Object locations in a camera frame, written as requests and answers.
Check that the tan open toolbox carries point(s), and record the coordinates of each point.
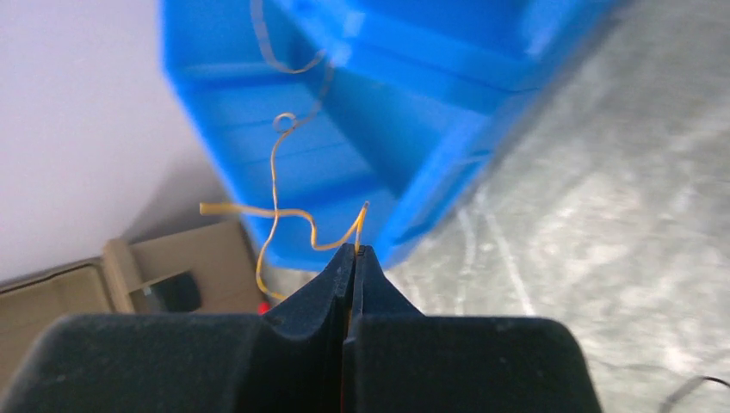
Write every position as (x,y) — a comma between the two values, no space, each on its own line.
(209,269)

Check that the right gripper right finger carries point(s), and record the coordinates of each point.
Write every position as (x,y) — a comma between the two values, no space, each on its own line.
(397,359)

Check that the blue divided plastic bin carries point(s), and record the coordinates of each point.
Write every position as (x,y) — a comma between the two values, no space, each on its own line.
(336,104)

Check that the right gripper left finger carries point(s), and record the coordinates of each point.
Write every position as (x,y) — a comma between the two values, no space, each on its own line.
(290,359)

